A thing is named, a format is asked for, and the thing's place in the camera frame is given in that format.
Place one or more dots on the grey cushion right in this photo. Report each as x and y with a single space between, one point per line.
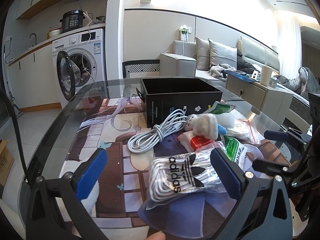
222 54

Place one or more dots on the green white medicine packet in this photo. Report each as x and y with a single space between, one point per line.
235 150

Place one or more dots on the adidas bag of white laces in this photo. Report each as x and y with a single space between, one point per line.
172 177

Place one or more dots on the white wall socket charger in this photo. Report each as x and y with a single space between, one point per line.
184 33

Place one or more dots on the black open storage box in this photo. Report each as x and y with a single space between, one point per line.
162 95

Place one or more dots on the white plush toy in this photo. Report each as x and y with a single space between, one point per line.
204 125

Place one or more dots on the grey cushion left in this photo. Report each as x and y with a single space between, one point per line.
202 54

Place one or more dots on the white cylinder cup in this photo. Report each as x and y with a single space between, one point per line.
266 72

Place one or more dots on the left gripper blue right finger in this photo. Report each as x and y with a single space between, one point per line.
230 174

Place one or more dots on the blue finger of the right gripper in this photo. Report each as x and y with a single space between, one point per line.
276 136
271 168

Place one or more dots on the clear zip bag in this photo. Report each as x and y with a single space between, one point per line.
243 129

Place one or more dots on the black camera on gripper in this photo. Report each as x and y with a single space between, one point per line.
314 102

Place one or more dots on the white bowl on counter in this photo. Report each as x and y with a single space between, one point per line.
54 33

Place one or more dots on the kitchen faucet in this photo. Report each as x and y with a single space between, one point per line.
33 39

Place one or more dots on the grey cushion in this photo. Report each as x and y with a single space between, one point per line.
202 54
222 54

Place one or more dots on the white front-load washing machine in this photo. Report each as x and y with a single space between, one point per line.
85 51

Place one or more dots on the person's left hand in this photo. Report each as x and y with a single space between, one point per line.
157 236

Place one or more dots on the beige side cabinet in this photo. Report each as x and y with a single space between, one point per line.
274 102

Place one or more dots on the beige sofa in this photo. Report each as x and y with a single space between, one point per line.
250 58

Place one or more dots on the grey padded jacket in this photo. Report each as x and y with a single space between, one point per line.
303 84

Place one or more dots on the patterned black white chair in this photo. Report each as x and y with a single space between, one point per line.
140 68

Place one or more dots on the black pressure cooker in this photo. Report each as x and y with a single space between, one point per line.
72 20

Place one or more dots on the red white packet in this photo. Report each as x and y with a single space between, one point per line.
192 142

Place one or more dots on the cardboard box on floor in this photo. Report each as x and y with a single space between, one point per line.
6 162

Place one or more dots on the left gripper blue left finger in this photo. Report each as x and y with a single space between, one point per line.
88 173

